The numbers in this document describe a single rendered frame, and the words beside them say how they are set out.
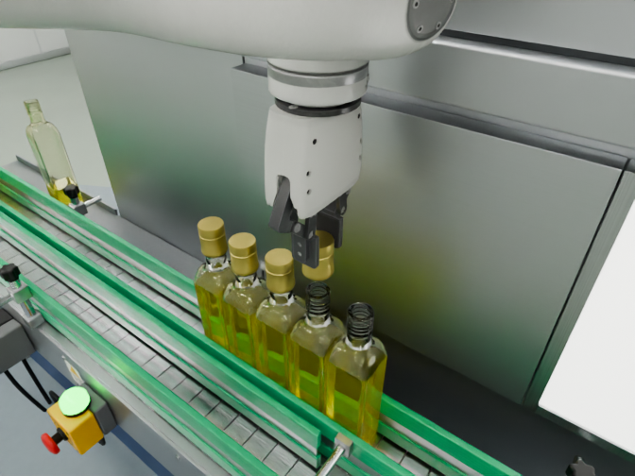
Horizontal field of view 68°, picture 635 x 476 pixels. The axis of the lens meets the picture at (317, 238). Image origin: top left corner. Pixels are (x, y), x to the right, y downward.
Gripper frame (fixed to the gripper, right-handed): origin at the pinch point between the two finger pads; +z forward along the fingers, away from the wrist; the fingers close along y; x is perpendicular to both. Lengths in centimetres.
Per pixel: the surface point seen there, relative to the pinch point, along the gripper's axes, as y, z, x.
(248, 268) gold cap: 1.0, 8.7, -9.9
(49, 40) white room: -254, 121, -588
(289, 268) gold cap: 0.1, 6.2, -4.0
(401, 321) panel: -12.0, 19.3, 5.8
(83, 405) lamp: 19, 38, -33
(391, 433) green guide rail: -3.2, 31.3, 10.6
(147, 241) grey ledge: -12, 34, -56
